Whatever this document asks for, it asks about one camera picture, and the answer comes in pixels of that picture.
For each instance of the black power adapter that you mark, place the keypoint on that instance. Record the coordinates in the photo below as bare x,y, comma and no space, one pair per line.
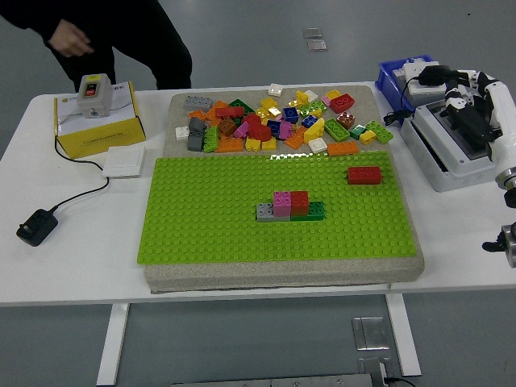
36,227

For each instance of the dark green brick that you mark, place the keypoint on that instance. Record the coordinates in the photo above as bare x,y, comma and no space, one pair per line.
240,103
316,211

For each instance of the white wall switch panel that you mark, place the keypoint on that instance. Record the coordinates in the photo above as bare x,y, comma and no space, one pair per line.
123,161

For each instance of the orange two by four brick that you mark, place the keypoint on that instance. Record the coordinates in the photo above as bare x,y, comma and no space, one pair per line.
230,145
342,148

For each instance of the red two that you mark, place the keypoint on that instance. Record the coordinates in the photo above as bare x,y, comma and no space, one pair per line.
299,203
363,176
230,112

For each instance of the green white brick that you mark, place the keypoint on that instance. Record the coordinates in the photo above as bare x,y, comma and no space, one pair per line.
357,132

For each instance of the white square tile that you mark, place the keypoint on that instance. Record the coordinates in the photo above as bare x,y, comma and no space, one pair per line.
311,96
275,89
182,132
317,145

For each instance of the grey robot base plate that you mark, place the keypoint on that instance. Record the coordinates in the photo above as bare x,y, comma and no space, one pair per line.
282,381

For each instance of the person's right hand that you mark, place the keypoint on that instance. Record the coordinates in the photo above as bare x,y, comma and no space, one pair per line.
70,40

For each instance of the blue plastic bin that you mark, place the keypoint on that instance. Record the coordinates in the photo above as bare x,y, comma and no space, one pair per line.
385,78

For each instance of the grey-brown foam mat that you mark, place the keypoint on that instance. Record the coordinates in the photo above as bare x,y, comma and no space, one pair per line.
242,278

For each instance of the metal floor plate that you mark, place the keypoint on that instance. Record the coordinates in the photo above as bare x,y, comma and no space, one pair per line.
373,367
371,332

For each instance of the large red brick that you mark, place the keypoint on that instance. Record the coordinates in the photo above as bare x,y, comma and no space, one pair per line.
260,131

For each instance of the white table leg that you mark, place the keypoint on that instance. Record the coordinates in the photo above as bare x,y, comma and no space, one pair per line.
113,342
403,334

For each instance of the yellow curved slope brick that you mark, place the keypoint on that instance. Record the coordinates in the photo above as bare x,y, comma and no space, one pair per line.
314,132

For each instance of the pink brick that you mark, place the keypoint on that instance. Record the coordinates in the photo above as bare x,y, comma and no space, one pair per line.
325,101
242,130
285,130

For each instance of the lime green two by four brick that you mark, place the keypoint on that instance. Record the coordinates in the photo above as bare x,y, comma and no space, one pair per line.
336,130
379,131

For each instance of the grey push-button switch box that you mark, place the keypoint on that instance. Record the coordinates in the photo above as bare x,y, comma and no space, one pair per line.
101,101

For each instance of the dark grey slope brick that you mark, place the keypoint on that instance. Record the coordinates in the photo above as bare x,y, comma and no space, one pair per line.
197,125

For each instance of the clear floor cover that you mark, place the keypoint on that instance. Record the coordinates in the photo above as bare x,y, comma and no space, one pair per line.
317,45
312,33

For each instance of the yellow cardboard box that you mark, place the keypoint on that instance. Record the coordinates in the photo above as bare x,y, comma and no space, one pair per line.
101,137

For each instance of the pink two by two brick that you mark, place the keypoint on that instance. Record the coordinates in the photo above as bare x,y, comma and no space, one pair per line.
282,205

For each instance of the blue brick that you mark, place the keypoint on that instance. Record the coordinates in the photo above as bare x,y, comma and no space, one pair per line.
309,121
275,127
290,114

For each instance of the black plug adapter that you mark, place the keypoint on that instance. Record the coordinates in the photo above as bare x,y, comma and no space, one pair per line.
435,75

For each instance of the orange brick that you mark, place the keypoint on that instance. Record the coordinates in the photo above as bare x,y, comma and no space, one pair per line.
221,105
296,139
196,115

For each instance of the grey electrical enclosure box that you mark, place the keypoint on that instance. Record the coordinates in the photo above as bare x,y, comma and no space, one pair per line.
435,169

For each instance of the grey two by four brick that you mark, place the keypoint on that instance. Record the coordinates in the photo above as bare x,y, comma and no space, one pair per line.
198,104

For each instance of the person's right forearm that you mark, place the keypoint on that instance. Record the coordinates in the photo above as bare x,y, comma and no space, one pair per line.
24,14

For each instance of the green studded baseplate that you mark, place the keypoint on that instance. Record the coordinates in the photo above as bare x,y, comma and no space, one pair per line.
221,225

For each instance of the brown brick white studs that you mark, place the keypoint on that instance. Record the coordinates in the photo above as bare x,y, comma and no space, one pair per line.
346,119

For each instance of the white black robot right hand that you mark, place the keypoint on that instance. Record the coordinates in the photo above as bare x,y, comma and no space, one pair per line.
504,121

